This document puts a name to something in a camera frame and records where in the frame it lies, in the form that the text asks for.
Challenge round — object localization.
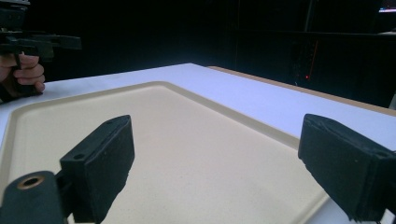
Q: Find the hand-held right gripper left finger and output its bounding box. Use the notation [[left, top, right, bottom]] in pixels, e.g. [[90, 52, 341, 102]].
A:
[[59, 114, 135, 224]]

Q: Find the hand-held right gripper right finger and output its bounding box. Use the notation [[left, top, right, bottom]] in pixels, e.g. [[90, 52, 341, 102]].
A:
[[297, 113, 396, 222]]

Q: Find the beige plastic tray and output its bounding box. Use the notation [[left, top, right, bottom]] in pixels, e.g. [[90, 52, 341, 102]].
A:
[[0, 80, 330, 224]]

